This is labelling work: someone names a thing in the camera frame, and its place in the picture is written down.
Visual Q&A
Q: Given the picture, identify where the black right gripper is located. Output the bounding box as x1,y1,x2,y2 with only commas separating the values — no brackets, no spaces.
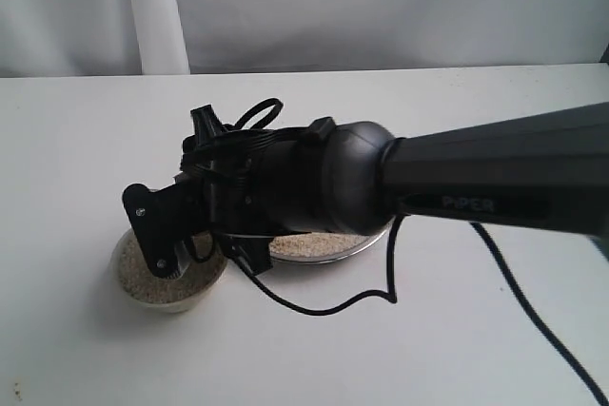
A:
122,106,333,280

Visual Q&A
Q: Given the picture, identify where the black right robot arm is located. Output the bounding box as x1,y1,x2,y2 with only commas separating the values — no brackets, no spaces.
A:
122,98,608,279

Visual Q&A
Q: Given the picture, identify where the white ceramic rice bowl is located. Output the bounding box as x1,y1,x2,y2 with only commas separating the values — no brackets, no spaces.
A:
110,229,227,314

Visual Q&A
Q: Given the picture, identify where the round steel rice tray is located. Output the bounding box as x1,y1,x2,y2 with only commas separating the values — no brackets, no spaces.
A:
269,223,391,265

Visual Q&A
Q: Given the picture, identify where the white backdrop curtain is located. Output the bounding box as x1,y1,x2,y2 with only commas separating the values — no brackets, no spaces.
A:
1,0,608,77

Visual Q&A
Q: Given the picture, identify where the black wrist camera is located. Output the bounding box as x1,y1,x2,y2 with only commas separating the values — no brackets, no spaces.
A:
218,236,273,277

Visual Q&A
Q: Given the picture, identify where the black camera cable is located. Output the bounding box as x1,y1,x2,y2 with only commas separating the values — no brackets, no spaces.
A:
178,97,609,406

